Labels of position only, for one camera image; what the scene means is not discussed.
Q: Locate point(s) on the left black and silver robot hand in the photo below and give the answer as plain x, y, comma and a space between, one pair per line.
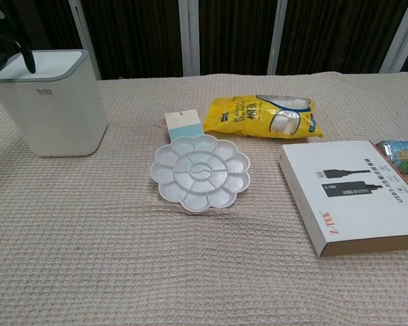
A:
0, 47

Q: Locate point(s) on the cream and blue paper tag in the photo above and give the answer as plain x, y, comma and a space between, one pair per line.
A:
183, 124

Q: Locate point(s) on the yellow marshmallow bag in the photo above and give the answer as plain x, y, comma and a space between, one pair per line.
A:
238, 117

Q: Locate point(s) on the white lidded bin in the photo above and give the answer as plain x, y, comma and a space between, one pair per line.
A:
54, 119

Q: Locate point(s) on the beige woven tablecloth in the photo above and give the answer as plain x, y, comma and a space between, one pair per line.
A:
122, 254

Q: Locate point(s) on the white flower paint palette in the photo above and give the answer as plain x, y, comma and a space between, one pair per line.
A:
199, 173

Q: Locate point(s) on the blue drink can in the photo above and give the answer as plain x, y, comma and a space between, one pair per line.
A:
403, 158

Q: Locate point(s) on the white metal frame post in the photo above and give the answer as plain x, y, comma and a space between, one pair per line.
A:
276, 37
399, 34
189, 37
85, 30

